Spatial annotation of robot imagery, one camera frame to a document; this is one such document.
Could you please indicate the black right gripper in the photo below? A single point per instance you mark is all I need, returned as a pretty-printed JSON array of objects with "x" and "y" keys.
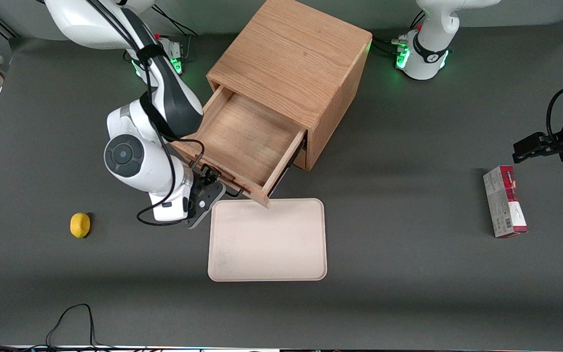
[{"x": 206, "y": 177}]

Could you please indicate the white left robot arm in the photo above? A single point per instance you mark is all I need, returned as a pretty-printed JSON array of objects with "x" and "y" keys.
[{"x": 428, "y": 54}]

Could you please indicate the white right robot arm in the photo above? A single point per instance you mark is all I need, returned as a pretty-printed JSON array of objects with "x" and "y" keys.
[{"x": 130, "y": 156}]

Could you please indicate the oak wooden drawer cabinet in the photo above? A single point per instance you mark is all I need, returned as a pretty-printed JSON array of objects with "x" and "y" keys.
[{"x": 291, "y": 54}]

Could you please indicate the grey and red carton box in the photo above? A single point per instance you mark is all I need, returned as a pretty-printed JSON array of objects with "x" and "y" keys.
[{"x": 504, "y": 205}]

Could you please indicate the beige rectangular tray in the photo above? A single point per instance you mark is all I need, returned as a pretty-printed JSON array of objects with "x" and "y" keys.
[{"x": 267, "y": 239}]

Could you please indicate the yellow lemon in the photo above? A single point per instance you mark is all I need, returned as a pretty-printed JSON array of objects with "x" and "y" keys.
[{"x": 80, "y": 225}]

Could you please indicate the dark grey table mat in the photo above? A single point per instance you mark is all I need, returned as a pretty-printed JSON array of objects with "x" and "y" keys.
[{"x": 408, "y": 293}]

